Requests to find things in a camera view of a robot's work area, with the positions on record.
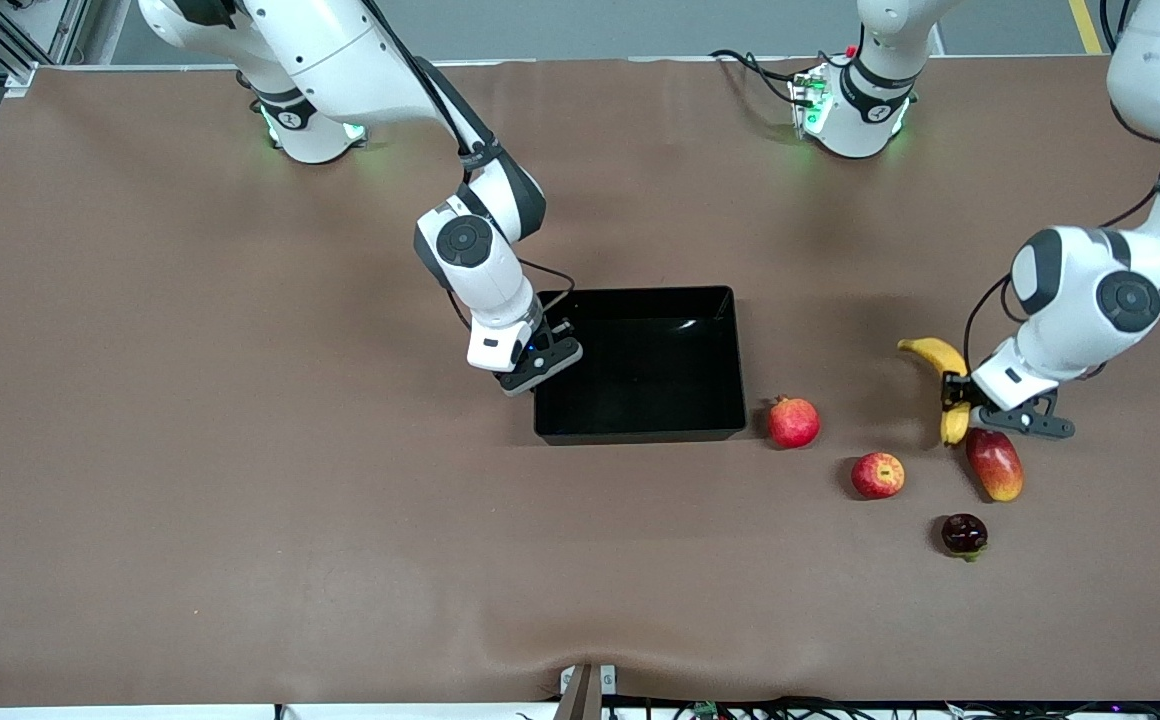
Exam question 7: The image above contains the yellow banana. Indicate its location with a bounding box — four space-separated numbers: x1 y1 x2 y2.
897 337 972 447

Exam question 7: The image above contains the black rectangular plastic box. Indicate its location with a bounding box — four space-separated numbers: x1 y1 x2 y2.
533 286 748 446

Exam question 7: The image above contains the red yellow apple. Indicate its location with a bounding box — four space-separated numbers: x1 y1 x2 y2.
851 452 906 500

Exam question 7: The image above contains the red yellow mango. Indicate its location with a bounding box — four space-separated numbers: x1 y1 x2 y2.
965 427 1025 503

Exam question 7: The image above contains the dark purple mangosteen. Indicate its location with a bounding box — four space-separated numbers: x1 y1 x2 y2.
942 513 990 563

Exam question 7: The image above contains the red pomegranate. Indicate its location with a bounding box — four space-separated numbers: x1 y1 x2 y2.
767 395 821 450

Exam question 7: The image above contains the black left base cable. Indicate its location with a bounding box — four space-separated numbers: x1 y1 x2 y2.
709 48 823 107

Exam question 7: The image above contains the metal table edge bracket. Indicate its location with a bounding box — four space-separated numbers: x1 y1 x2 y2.
553 663 618 720

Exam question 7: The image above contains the aluminium frame profile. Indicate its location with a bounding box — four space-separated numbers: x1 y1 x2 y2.
0 0 91 97

